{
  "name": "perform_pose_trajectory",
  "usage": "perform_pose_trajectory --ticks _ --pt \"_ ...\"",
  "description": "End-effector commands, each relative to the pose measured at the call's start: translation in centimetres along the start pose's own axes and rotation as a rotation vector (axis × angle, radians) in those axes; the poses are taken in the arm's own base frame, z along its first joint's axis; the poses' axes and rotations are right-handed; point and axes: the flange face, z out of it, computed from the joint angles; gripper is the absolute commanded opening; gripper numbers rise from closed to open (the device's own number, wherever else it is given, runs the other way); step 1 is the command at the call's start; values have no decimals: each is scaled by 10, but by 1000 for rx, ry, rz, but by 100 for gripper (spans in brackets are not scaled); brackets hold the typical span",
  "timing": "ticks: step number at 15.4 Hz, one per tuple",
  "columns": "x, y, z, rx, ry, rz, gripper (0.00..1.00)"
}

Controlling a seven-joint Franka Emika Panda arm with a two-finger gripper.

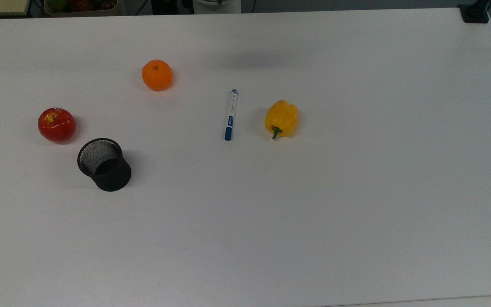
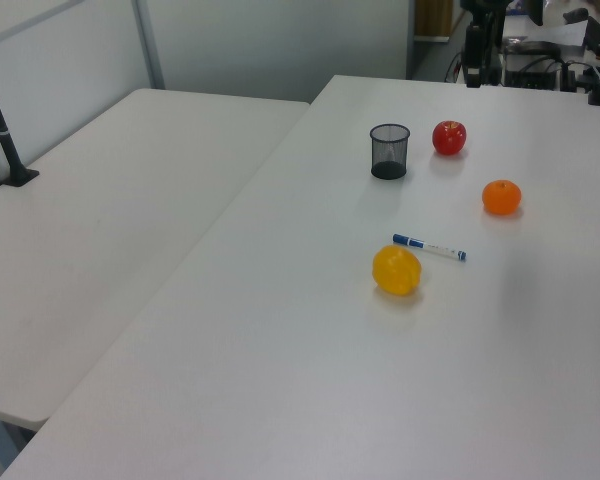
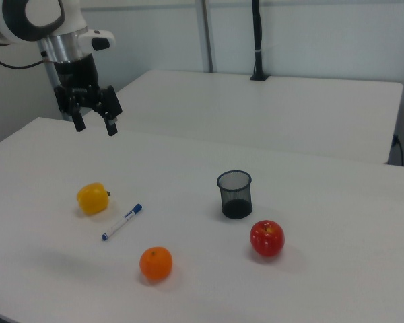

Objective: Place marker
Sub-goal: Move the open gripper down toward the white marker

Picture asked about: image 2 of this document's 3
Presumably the white paper sheet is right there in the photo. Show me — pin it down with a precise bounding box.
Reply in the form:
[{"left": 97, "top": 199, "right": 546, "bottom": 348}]
[{"left": 542, "top": 22, "right": 590, "bottom": 49}]

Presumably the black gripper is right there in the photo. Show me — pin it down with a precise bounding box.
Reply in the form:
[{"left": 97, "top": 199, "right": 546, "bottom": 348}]
[{"left": 462, "top": 0, "right": 505, "bottom": 89}]

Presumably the yellow bell pepper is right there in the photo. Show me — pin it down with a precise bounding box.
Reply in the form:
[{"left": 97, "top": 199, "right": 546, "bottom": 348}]
[{"left": 371, "top": 243, "right": 424, "bottom": 296}]

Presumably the blue and white marker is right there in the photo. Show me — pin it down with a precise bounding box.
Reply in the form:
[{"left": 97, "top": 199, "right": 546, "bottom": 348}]
[{"left": 392, "top": 233, "right": 469, "bottom": 263}]

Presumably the black mesh pen cup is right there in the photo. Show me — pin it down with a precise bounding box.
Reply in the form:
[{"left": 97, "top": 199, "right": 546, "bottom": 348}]
[{"left": 369, "top": 123, "right": 411, "bottom": 180}]

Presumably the grey partition corner post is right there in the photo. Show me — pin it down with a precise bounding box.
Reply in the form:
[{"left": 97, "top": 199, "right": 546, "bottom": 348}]
[{"left": 133, "top": 0, "right": 167, "bottom": 92}]

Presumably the black pole with base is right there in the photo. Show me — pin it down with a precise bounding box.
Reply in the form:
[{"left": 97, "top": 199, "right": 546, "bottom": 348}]
[{"left": 0, "top": 49, "right": 40, "bottom": 187}]

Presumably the red apple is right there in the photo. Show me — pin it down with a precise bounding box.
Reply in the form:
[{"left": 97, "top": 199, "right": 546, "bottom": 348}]
[{"left": 432, "top": 119, "right": 469, "bottom": 156}]

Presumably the brown board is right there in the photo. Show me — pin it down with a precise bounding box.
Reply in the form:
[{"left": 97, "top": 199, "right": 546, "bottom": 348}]
[{"left": 413, "top": 0, "right": 454, "bottom": 42}]

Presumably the orange fruit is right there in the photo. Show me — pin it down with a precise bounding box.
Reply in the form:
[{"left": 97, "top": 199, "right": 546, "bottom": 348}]
[{"left": 481, "top": 179, "right": 523, "bottom": 217}]

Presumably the black electronics box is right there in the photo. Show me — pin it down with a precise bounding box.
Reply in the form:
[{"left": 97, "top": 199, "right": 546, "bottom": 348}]
[{"left": 503, "top": 57, "right": 564, "bottom": 91}]

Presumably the white side table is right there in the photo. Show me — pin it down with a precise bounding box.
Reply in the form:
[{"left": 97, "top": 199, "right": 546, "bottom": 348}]
[{"left": 0, "top": 88, "right": 311, "bottom": 480}]

